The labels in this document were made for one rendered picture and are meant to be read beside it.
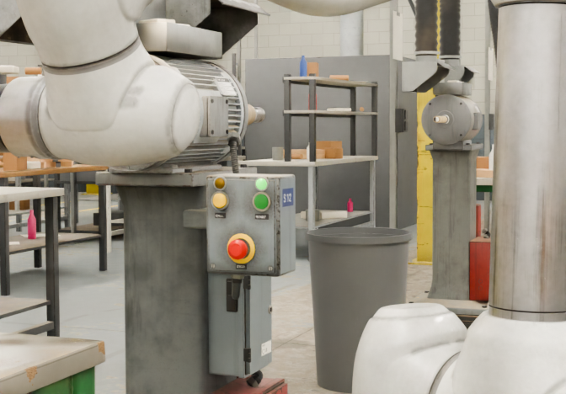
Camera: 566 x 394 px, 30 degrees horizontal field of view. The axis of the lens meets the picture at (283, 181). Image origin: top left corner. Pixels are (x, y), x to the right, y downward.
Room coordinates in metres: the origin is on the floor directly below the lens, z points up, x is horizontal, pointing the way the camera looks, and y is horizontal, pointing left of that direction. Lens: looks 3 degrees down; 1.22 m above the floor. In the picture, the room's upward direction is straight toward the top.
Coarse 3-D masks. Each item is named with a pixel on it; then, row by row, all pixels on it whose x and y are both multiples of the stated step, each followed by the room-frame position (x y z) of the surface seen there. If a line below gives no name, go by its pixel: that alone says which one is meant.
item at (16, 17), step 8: (0, 0) 1.98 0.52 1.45; (8, 0) 1.97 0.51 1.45; (0, 8) 1.98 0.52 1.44; (8, 8) 1.97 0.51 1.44; (16, 8) 1.97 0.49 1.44; (0, 16) 1.98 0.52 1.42; (8, 16) 1.97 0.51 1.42; (16, 16) 1.97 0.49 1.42; (0, 24) 1.98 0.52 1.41; (8, 24) 1.97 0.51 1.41; (16, 24) 2.11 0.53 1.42; (0, 32) 1.98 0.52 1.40; (8, 32) 2.09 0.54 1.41; (16, 32) 2.11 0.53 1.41; (24, 32) 2.14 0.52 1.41; (0, 40) 2.07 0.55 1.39; (8, 40) 2.09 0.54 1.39; (16, 40) 2.11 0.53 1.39; (24, 40) 2.14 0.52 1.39
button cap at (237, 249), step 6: (234, 240) 2.08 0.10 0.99; (240, 240) 2.08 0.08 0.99; (228, 246) 2.08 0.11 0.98; (234, 246) 2.07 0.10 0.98; (240, 246) 2.07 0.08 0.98; (246, 246) 2.07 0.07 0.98; (228, 252) 2.08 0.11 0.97; (234, 252) 2.07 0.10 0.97; (240, 252) 2.07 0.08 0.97; (246, 252) 2.07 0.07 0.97; (234, 258) 2.08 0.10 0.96; (240, 258) 2.07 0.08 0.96
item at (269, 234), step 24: (216, 192) 2.11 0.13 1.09; (240, 192) 2.10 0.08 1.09; (264, 192) 2.08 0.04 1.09; (288, 192) 2.12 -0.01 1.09; (216, 216) 2.12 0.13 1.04; (240, 216) 2.10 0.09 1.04; (264, 216) 2.08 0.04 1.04; (288, 216) 2.12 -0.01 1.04; (216, 240) 2.12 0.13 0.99; (264, 240) 2.08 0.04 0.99; (288, 240) 2.12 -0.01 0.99; (216, 264) 2.12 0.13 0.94; (240, 264) 2.10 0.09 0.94; (264, 264) 2.08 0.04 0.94; (288, 264) 2.12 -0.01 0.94
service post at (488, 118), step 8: (488, 8) 9.17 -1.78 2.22; (488, 16) 9.17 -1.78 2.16; (488, 24) 9.17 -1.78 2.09; (488, 32) 9.17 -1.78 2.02; (488, 40) 9.17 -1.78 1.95; (488, 48) 9.17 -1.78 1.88; (488, 56) 9.17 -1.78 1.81; (488, 64) 9.17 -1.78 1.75; (488, 72) 9.17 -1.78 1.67; (488, 80) 9.17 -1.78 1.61; (488, 88) 9.17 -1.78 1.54; (488, 96) 9.17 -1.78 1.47; (488, 104) 9.17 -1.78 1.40; (488, 112) 9.17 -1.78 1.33; (488, 120) 9.17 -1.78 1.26; (488, 128) 9.17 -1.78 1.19; (488, 136) 9.17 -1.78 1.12; (488, 144) 9.17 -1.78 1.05; (488, 152) 9.17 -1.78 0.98; (488, 192) 9.17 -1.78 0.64; (488, 200) 9.17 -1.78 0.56; (488, 208) 9.17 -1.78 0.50; (488, 216) 9.17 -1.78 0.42; (488, 224) 9.17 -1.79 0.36
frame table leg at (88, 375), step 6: (84, 372) 1.39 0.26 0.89; (90, 372) 1.40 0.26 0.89; (72, 378) 1.37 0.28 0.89; (78, 378) 1.37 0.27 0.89; (84, 378) 1.39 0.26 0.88; (90, 378) 1.40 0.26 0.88; (72, 384) 1.37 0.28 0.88; (78, 384) 1.37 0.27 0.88; (84, 384) 1.39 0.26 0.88; (90, 384) 1.40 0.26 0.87; (78, 390) 1.37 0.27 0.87; (84, 390) 1.39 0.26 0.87; (90, 390) 1.40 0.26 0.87
